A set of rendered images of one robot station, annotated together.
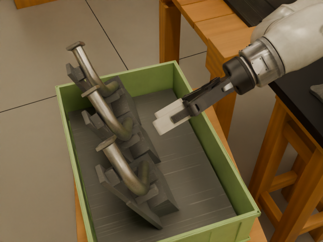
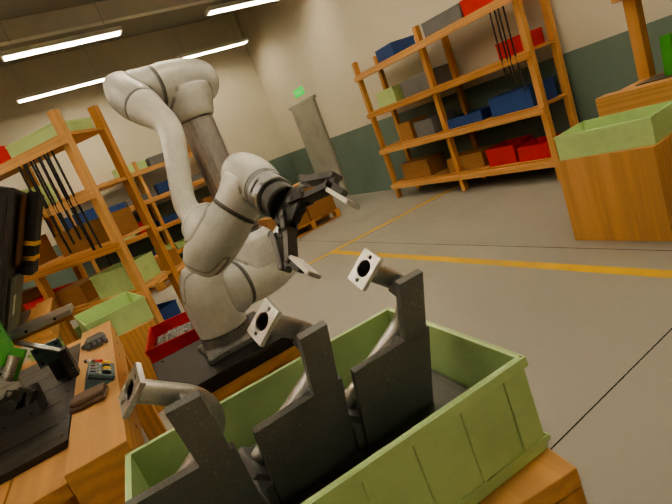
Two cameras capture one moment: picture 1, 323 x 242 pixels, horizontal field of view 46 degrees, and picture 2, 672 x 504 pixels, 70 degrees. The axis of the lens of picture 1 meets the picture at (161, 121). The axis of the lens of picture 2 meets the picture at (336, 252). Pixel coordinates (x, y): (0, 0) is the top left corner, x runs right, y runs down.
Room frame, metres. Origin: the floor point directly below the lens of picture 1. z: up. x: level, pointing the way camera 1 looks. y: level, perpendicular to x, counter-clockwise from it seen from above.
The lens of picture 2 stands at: (0.55, 0.79, 1.38)
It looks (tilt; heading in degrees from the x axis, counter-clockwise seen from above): 13 degrees down; 268
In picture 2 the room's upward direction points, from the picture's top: 21 degrees counter-clockwise
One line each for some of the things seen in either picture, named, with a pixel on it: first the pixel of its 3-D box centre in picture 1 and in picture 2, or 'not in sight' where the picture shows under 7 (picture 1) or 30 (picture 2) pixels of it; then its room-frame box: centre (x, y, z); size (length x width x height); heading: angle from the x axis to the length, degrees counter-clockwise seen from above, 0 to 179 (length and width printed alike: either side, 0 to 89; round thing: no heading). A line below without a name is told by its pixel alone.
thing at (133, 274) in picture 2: not in sight; (47, 261); (3.03, -4.01, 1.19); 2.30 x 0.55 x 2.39; 155
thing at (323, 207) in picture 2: not in sight; (294, 210); (0.67, -7.34, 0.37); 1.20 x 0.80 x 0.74; 33
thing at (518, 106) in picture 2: not in sight; (451, 107); (-1.80, -5.61, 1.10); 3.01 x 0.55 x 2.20; 115
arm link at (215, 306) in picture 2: not in sight; (211, 293); (0.90, -0.63, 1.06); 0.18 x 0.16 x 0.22; 34
